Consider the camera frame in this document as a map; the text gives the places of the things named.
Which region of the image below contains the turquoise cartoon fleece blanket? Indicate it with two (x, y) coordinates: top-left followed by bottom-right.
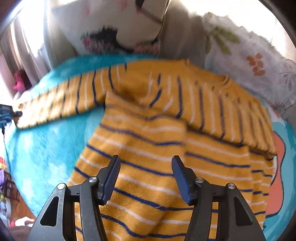
(1, 55), (295, 240)

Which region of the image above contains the white eyelash face cushion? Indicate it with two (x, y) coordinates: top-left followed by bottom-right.
(52, 1), (169, 56)

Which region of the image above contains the pink fabric item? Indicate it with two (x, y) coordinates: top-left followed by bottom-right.
(13, 69), (32, 93)

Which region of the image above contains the white leaf print pillow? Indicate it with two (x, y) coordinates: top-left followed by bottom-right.
(202, 13), (295, 109)

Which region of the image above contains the yellow striped knit sweater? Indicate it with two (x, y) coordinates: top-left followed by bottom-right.
(16, 60), (276, 240)

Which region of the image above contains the beige curtain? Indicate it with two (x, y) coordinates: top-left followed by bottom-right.
(1, 6), (77, 86)

